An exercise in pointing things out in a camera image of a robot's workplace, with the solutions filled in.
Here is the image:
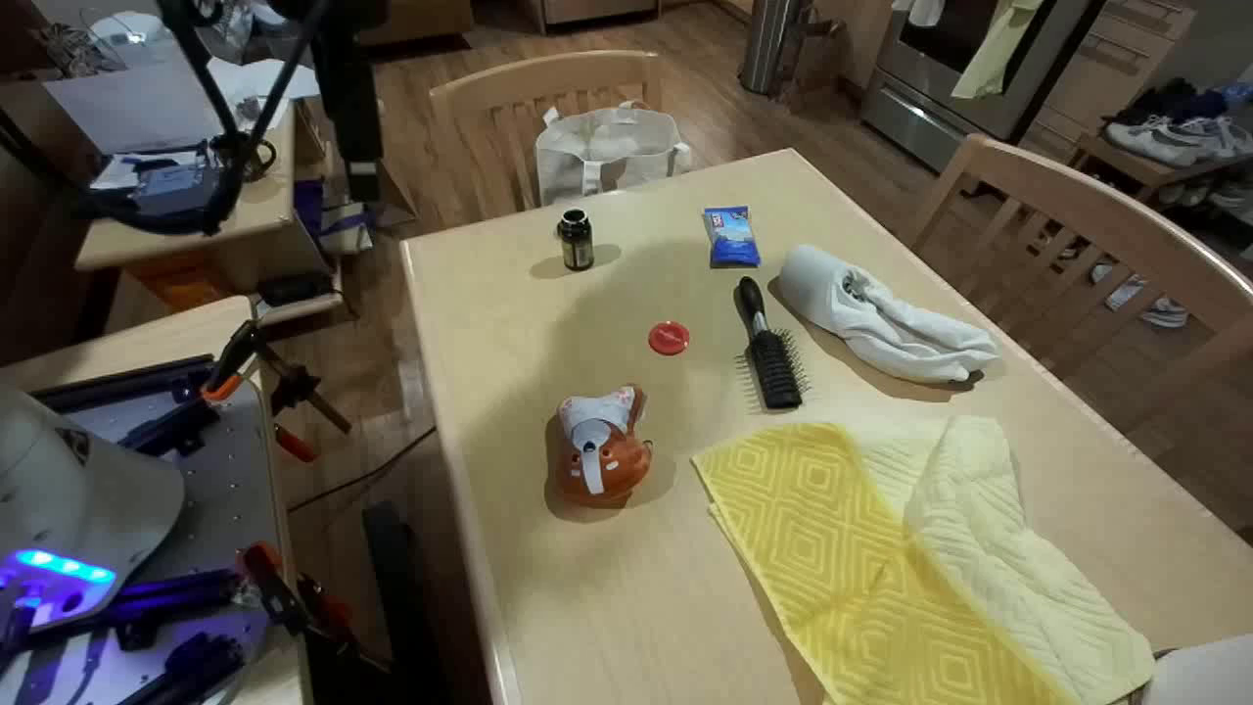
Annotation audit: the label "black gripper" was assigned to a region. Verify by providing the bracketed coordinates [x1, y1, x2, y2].
[311, 0, 393, 206]

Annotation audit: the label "black hair brush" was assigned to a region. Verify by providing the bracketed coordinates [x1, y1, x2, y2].
[727, 272, 807, 415]

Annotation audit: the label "dark blue bag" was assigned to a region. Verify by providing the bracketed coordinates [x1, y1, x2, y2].
[76, 138, 249, 239]

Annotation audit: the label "white tote bag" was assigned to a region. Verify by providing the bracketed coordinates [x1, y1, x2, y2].
[527, 106, 696, 206]

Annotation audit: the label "blue and white box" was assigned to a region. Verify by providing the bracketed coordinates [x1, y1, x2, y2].
[288, 171, 382, 257]

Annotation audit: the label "wooden side desk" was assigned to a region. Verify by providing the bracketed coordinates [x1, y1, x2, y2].
[69, 95, 352, 334]

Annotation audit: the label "small black jar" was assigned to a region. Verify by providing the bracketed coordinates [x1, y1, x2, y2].
[551, 204, 599, 273]

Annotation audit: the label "white paper sheet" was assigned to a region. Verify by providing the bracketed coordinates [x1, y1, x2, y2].
[34, 56, 324, 166]

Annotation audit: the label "grey robot mounting plate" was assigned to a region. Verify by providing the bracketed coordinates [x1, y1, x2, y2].
[23, 347, 288, 705]

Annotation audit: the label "red round lid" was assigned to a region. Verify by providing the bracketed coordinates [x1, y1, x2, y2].
[647, 316, 696, 360]

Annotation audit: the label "blue packet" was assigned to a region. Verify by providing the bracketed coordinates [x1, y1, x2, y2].
[700, 199, 762, 273]

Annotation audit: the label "black upright panel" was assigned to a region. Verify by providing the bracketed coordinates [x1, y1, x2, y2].
[355, 503, 455, 705]

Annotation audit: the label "metal trash can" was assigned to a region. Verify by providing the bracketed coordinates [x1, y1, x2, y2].
[741, 0, 816, 99]

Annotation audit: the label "brown cardboard box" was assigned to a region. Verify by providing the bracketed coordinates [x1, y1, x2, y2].
[795, 17, 855, 99]

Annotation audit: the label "white rolled towel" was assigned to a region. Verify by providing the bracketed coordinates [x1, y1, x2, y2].
[777, 239, 1004, 392]

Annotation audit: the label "stainless steel oven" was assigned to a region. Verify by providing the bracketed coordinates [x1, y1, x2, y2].
[859, 0, 1104, 178]

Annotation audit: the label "yellow diamond pattern cloth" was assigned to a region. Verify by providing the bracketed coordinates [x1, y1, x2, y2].
[690, 419, 1087, 705]

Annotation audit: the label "yellow-green hanging towel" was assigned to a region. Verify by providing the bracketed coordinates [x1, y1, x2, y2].
[946, 0, 1049, 106]

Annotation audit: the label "wooden chair with slatted back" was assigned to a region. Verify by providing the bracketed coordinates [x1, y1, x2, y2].
[912, 129, 1253, 437]

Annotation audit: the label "wooden cabinet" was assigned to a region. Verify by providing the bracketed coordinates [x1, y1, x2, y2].
[1023, 0, 1199, 170]

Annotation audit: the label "pale yellow towel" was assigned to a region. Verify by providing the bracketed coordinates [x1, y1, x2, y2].
[855, 413, 1159, 705]

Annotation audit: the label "white shoe under chair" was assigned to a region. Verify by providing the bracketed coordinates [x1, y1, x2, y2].
[1087, 255, 1194, 334]

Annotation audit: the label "dark shoes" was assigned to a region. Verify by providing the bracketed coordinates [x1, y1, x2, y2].
[1121, 73, 1235, 129]

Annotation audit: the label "white sneakers pile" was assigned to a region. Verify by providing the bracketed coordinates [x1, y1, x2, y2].
[1102, 110, 1253, 171]

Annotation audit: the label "white rounded object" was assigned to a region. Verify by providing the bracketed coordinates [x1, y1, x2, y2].
[1145, 636, 1253, 705]

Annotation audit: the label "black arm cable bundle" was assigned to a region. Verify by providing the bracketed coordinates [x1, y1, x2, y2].
[155, 0, 322, 179]

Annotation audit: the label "black clamp orange handle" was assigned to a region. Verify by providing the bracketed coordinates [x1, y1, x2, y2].
[197, 316, 283, 413]
[265, 364, 355, 470]

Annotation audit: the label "black floor cable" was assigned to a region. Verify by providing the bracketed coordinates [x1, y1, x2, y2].
[278, 423, 444, 520]

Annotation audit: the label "black clamp red handle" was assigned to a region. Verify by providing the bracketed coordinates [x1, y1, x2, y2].
[236, 542, 361, 646]

